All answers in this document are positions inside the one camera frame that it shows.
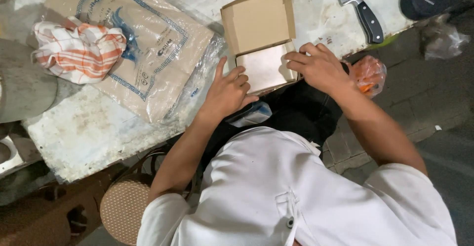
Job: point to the orange white striped cloth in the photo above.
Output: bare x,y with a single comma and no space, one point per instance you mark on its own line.
79,51

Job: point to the brown cardboard box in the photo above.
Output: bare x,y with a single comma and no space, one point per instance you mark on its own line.
259,20

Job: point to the person's white shirt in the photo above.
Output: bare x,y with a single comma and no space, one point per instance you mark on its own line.
281,186

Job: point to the person's left hand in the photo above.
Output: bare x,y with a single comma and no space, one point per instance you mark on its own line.
222,98

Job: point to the blue white plastic packet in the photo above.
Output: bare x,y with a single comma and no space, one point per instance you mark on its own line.
253,114

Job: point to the round woven stool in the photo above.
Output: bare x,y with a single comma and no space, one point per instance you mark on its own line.
124,209

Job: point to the white basin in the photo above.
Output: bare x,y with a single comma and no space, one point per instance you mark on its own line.
11,157

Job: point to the orange plastic bag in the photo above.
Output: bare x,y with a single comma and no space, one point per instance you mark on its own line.
368,75

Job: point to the person's right hand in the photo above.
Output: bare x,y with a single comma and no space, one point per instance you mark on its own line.
326,70

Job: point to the crumpled clear plastic bag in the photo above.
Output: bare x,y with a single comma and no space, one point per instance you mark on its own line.
440,40

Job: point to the person's black trousers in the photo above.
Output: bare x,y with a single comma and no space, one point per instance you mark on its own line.
300,112

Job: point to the plastic pack of brown paper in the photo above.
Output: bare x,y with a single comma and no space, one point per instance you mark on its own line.
159,46

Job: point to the grey concrete cylinder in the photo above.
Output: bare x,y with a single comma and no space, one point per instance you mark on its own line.
24,87

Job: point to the brown hollow block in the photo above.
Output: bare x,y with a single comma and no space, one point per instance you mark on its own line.
40,216

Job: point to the person's right fingers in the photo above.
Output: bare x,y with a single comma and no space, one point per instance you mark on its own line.
300,56

